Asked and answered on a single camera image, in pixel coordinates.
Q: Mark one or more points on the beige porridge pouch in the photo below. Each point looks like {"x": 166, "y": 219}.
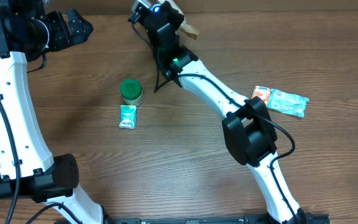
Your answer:
{"x": 189, "y": 30}

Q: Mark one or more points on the teal wipes packet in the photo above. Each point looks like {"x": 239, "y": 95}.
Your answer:
{"x": 287, "y": 103}

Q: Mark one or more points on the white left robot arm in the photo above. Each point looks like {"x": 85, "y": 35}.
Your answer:
{"x": 28, "y": 169}

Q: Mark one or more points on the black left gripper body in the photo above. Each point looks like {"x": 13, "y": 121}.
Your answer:
{"x": 70, "y": 28}

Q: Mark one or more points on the small teal gum pack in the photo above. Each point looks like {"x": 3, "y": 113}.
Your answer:
{"x": 128, "y": 117}

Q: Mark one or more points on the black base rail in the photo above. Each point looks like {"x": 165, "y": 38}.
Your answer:
{"x": 246, "y": 219}

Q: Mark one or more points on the small orange white box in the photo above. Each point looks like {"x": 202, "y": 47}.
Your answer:
{"x": 262, "y": 92}

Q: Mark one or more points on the green lid jar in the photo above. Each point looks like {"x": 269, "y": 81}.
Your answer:
{"x": 132, "y": 92}

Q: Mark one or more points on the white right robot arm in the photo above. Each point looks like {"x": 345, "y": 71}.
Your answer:
{"x": 249, "y": 132}

